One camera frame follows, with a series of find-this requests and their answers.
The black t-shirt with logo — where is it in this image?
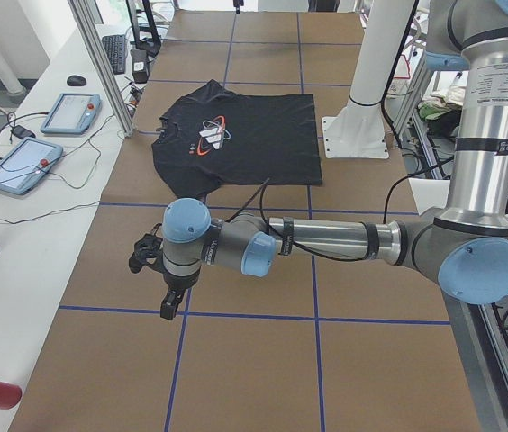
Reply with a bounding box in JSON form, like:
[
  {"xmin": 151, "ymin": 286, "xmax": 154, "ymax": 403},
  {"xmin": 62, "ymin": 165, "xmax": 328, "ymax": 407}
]
[{"xmin": 152, "ymin": 80, "xmax": 322, "ymax": 198}]

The black monitor stand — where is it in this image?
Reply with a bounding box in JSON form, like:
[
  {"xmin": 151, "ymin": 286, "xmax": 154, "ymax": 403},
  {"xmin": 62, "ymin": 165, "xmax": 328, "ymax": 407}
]
[{"xmin": 126, "ymin": 0, "xmax": 161, "ymax": 58}]

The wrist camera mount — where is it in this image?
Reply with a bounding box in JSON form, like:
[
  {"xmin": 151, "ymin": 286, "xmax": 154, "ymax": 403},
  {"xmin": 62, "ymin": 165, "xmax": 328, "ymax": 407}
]
[{"xmin": 128, "ymin": 223, "xmax": 166, "ymax": 274}]

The blue teach pendant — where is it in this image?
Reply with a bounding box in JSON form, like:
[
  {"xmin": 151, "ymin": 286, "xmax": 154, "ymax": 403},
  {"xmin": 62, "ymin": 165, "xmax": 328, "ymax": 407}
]
[
  {"xmin": 0, "ymin": 138, "xmax": 64, "ymax": 195},
  {"xmin": 41, "ymin": 93, "xmax": 102, "ymax": 135}
]

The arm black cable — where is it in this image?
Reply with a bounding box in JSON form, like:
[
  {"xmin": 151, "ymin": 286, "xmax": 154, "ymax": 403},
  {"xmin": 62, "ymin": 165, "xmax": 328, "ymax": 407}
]
[{"xmin": 229, "ymin": 177, "xmax": 451, "ymax": 263}]

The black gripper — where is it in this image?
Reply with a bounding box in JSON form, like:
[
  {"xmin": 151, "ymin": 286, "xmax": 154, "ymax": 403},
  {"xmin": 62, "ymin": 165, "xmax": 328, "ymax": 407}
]
[{"xmin": 160, "ymin": 273, "xmax": 191, "ymax": 320}]

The aluminium frame post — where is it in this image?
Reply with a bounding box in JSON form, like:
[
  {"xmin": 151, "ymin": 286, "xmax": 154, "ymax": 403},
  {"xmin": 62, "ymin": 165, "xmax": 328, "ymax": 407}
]
[{"xmin": 68, "ymin": 0, "xmax": 134, "ymax": 138}]

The black power adapter box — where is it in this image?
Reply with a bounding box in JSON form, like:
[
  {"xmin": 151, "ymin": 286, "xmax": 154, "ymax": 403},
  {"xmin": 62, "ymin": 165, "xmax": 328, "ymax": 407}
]
[{"xmin": 130, "ymin": 49, "xmax": 150, "ymax": 84}]

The far blue teach pendant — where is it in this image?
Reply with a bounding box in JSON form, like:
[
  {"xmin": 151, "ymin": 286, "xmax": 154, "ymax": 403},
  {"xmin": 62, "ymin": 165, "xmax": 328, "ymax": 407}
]
[{"xmin": 41, "ymin": 93, "xmax": 102, "ymax": 135}]

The black computer mouse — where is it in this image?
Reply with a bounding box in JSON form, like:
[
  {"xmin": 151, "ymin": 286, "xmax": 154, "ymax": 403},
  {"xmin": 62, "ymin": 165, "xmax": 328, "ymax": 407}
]
[{"xmin": 67, "ymin": 75, "xmax": 87, "ymax": 87}]

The near blue teach pendant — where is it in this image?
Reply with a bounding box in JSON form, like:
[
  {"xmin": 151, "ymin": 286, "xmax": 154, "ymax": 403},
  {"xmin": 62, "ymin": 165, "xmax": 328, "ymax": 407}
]
[{"xmin": 0, "ymin": 138, "xmax": 64, "ymax": 195}]

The white camera pole base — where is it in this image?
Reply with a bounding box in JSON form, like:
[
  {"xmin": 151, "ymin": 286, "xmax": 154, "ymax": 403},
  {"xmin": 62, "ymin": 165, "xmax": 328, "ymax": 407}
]
[{"xmin": 322, "ymin": 0, "xmax": 417, "ymax": 159}]

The black keyboard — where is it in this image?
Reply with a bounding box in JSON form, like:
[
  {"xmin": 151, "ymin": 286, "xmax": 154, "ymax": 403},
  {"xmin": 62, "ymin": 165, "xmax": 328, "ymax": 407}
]
[{"xmin": 101, "ymin": 34, "xmax": 127, "ymax": 75}]

